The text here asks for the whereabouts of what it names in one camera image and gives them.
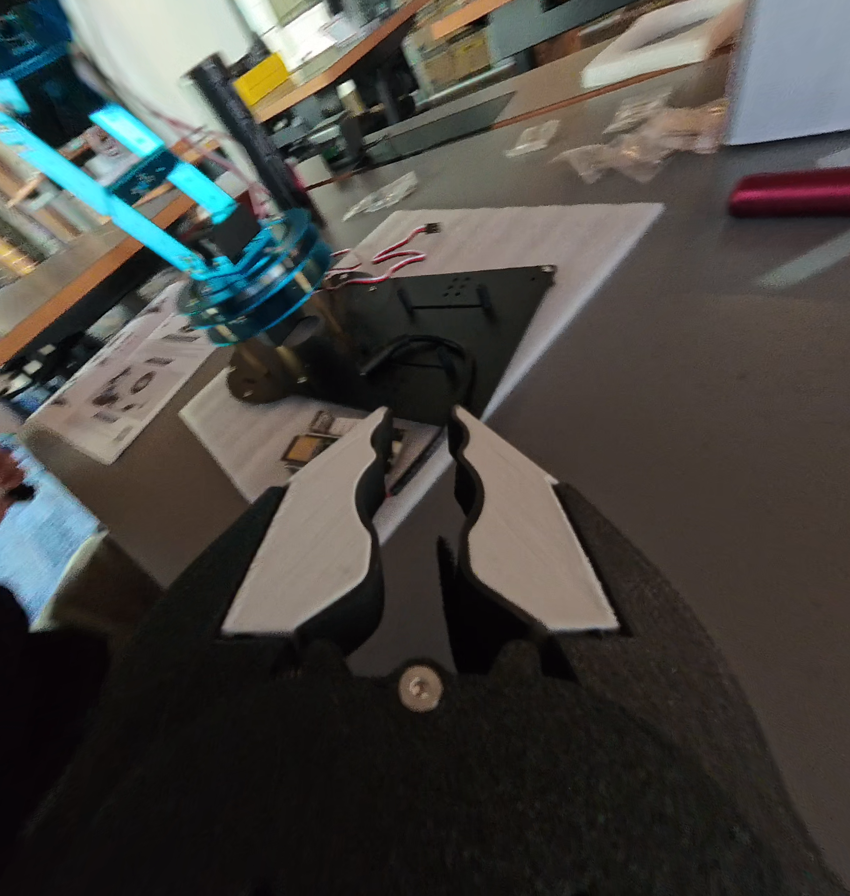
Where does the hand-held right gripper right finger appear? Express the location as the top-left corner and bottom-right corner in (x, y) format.
(447, 406), (620, 635)

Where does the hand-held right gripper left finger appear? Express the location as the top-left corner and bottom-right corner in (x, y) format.
(222, 408), (395, 638)

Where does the black power cable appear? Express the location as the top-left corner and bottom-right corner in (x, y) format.
(358, 335), (478, 422)

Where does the red electric screwdriver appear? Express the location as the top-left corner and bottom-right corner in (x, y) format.
(728, 164), (850, 219)

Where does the orange and white cardboard box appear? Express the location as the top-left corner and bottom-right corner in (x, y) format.
(724, 0), (850, 147)

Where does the printed instruction manual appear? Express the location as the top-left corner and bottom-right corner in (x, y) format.
(26, 286), (221, 466)

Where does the person's black clothing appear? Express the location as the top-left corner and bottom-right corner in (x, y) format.
(0, 580), (112, 896)

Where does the white foam sheet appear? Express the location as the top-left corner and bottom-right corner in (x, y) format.
(180, 203), (667, 546)

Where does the clear bag with white parts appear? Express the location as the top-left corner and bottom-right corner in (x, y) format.
(341, 170), (420, 223)

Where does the brown wooden table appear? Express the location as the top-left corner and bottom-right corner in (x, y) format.
(0, 136), (224, 385)
(250, 0), (517, 121)

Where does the small clear hardware bag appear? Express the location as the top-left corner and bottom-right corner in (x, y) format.
(504, 119), (562, 159)
(551, 143), (667, 184)
(603, 94), (667, 134)
(652, 105), (725, 155)

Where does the clear plastic strip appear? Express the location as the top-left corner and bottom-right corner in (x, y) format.
(756, 237), (850, 289)

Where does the black rectangular panel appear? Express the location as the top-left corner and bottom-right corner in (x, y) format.
(364, 90), (518, 167)

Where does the yellow box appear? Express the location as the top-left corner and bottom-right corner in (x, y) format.
(233, 52), (290, 104)

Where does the white foam packing insert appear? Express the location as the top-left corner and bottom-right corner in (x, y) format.
(581, 6), (732, 90)

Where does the servo cable with black connector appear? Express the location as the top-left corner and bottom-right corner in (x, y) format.
(327, 221), (443, 289)

